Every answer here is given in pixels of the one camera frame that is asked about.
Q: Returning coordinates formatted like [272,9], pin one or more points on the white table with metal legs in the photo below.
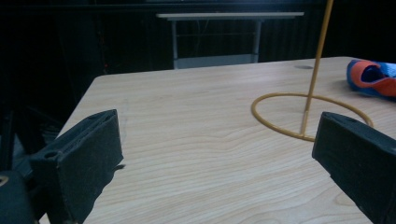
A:
[230,15]

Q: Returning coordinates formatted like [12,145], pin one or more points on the blue and orange cloth item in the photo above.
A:
[370,77]

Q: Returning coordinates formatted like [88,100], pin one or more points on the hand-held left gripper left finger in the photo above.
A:
[81,161]

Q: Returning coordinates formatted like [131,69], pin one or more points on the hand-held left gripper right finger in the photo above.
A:
[361,155]

